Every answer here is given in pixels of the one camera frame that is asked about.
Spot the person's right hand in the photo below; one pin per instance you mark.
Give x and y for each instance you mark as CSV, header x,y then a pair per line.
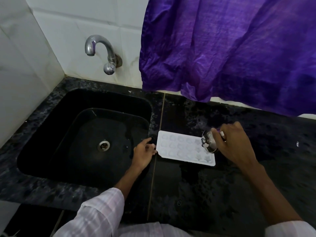
x,y
237,145

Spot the person's left hand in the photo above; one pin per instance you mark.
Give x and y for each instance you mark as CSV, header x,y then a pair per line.
x,y
143,155

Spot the steel pot with purple lid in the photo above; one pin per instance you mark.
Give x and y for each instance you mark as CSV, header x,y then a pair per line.
x,y
209,143

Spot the white ice tray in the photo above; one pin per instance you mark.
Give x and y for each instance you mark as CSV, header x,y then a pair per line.
x,y
182,148

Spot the person's left forearm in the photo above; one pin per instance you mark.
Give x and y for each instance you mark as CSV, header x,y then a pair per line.
x,y
128,180

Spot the person's right forearm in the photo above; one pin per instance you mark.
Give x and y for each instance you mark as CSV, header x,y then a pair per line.
x,y
271,194

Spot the black sink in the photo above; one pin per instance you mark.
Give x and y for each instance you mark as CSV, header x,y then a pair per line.
x,y
84,138

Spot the white shirt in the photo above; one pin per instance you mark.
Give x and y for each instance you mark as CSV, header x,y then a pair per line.
x,y
98,214

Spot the purple curtain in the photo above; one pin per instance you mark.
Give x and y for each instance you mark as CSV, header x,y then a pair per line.
x,y
234,46

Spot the steel tap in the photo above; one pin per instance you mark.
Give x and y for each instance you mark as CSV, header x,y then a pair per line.
x,y
103,51

